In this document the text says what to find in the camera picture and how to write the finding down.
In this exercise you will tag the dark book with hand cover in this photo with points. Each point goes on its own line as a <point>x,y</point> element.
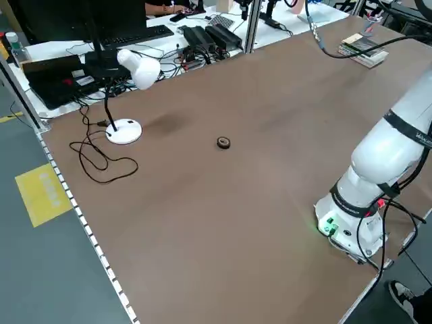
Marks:
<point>362,44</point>

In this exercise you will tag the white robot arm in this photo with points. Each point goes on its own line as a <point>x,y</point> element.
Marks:
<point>378,155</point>

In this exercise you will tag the green and white book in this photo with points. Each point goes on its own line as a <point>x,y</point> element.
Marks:
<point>366,59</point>

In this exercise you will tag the white desk lamp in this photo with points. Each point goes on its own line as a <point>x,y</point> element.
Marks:
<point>145,71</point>

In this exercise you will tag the black power brick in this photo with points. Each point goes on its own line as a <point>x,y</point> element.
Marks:
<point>224,35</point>
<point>199,38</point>

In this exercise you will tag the black perforated pad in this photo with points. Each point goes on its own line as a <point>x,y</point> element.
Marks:
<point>221,21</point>

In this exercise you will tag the black keyboard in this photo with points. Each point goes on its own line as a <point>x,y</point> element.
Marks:
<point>141,35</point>

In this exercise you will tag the black phone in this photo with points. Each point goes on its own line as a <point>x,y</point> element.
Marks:
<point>176,18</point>

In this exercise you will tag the black power strip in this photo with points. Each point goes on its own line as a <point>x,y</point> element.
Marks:
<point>271,22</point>

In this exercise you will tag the wooden box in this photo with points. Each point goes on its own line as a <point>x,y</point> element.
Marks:
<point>224,5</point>

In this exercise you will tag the person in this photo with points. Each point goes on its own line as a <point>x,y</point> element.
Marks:
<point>158,7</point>
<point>423,307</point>

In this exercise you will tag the yellow floor sticker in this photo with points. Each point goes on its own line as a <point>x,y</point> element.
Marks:
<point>44,195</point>

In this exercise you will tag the pink cup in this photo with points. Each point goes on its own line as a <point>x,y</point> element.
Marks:
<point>297,6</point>

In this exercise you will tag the black laptop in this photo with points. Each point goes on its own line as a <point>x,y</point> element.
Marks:
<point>50,84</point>

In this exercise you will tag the clear pen cup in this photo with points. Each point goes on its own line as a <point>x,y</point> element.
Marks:
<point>369,27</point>

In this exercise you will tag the black computer monitor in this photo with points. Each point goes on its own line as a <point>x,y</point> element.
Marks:
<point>67,20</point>

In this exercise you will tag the person's black white shoe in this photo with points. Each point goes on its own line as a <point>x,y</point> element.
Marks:
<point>401,297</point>

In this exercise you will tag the clear plastic bottle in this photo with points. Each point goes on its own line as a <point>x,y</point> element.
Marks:
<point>15,50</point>

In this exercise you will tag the aluminium frame post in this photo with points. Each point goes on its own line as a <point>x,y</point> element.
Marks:
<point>251,33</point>

